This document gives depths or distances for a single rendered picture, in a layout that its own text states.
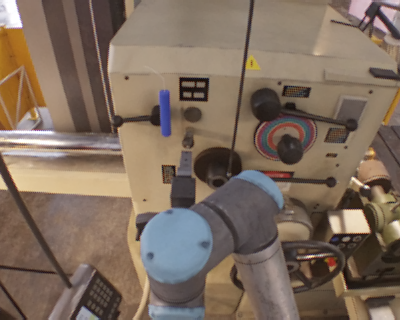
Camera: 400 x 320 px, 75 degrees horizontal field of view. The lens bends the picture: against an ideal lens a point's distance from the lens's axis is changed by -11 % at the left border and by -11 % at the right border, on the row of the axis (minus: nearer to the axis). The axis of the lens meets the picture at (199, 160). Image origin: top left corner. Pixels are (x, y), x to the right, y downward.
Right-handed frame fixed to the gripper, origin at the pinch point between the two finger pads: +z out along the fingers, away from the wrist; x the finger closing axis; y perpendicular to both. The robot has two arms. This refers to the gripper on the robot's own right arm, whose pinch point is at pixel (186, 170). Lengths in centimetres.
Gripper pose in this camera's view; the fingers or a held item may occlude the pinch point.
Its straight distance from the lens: 68.0
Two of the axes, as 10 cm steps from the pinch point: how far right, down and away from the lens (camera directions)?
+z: 0.2, -6.9, 7.3
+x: 0.3, -7.3, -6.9
